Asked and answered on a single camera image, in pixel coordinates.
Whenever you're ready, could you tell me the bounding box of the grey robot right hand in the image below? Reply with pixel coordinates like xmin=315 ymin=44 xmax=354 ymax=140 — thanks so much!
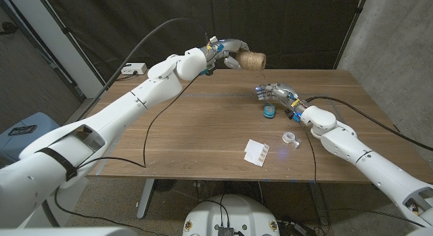
xmin=255 ymin=82 xmax=308 ymax=122

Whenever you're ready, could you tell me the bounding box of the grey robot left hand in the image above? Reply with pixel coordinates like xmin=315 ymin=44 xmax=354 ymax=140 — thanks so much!
xmin=200 ymin=35 xmax=250 ymax=77

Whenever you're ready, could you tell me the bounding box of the brown jute twine spool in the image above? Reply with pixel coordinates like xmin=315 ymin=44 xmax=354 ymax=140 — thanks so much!
xmin=235 ymin=51 xmax=267 ymax=72

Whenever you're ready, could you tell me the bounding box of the jute twine strand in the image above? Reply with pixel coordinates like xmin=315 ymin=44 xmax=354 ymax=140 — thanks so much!
xmin=257 ymin=70 xmax=268 ymax=91

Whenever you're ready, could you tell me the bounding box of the clear tape roll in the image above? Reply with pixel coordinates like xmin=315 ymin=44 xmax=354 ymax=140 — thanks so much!
xmin=282 ymin=131 xmax=301 ymax=149

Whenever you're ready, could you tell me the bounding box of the white sticker sheet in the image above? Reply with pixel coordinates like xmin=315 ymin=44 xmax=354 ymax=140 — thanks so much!
xmin=244 ymin=139 xmax=271 ymax=168

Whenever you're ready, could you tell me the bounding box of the black backdrop curtain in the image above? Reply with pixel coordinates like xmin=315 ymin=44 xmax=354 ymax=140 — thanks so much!
xmin=40 ymin=0 xmax=369 ymax=89

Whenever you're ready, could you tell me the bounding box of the black backdrop stand pole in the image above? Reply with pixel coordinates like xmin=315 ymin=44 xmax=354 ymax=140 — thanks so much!
xmin=33 ymin=0 xmax=110 ymax=91
xmin=333 ymin=0 xmax=369 ymax=70

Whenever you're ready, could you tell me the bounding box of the white power box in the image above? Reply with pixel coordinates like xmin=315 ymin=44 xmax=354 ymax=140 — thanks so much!
xmin=119 ymin=62 xmax=148 ymax=76

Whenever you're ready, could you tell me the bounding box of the grey metal table leg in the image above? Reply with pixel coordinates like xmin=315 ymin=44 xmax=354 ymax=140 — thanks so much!
xmin=307 ymin=181 xmax=331 ymax=227
xmin=136 ymin=178 xmax=156 ymax=219

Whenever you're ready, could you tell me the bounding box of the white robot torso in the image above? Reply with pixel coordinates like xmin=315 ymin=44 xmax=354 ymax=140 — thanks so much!
xmin=182 ymin=194 xmax=281 ymax=236

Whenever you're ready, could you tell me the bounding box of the white floor power strip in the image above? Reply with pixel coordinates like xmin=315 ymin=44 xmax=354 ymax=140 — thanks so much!
xmin=277 ymin=220 xmax=317 ymax=236

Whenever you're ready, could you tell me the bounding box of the black ribbed round object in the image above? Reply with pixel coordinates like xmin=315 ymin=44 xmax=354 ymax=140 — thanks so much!
xmin=154 ymin=179 xmax=177 ymax=193

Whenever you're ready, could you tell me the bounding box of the black flat device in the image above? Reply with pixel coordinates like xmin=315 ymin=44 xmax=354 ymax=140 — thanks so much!
xmin=7 ymin=124 xmax=38 ymax=137

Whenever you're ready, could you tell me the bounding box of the blue plastic bin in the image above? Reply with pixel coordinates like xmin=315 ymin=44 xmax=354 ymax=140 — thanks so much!
xmin=0 ymin=112 xmax=61 ymax=162

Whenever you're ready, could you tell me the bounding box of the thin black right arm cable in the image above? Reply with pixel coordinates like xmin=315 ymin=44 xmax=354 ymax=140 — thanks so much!
xmin=297 ymin=120 xmax=324 ymax=227

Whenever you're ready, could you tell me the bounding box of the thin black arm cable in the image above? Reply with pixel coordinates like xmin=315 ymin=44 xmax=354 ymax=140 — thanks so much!
xmin=297 ymin=120 xmax=324 ymax=227
xmin=53 ymin=75 xmax=201 ymax=236

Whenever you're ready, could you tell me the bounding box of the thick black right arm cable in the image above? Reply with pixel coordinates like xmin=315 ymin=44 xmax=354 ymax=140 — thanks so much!
xmin=304 ymin=95 xmax=433 ymax=152

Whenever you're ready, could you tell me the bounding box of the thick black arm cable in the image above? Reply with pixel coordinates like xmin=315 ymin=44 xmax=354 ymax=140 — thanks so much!
xmin=304 ymin=95 xmax=433 ymax=152
xmin=74 ymin=18 xmax=210 ymax=122

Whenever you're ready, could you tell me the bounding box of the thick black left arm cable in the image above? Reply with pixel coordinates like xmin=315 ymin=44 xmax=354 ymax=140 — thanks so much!
xmin=74 ymin=18 xmax=210 ymax=122

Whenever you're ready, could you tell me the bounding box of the black torso cable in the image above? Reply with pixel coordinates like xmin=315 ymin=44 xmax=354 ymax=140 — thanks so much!
xmin=202 ymin=194 xmax=231 ymax=229

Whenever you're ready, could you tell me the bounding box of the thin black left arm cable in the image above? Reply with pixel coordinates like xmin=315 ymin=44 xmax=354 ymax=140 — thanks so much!
xmin=53 ymin=75 xmax=201 ymax=236

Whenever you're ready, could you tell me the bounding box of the black metal wall rail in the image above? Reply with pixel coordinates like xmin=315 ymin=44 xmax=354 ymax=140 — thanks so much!
xmin=0 ymin=0 xmax=86 ymax=102

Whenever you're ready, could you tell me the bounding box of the black wall hook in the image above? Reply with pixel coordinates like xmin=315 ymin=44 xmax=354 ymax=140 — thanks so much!
xmin=0 ymin=22 xmax=20 ymax=37

